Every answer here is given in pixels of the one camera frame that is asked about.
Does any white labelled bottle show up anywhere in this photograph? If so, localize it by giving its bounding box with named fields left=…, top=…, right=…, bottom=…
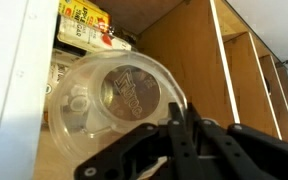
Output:
left=54, top=13, right=134, bottom=54

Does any jar with pale printed label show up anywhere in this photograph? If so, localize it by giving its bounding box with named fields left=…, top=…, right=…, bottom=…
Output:
left=43, top=49, right=85, bottom=111

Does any black cabinet hinge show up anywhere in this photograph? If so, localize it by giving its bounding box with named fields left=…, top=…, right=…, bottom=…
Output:
left=273, top=58, right=288, bottom=68

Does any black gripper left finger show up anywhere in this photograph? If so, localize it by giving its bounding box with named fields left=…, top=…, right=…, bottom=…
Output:
left=73, top=101, right=202, bottom=180

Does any clear plastic container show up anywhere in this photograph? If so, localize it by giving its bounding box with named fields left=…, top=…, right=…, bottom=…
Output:
left=47, top=49, right=189, bottom=168

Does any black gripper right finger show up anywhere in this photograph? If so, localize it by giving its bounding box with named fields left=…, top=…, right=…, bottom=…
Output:
left=186, top=103, right=288, bottom=180

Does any white wall cabinet wooden interior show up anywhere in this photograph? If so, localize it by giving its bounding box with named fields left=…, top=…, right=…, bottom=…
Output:
left=0, top=0, right=288, bottom=180

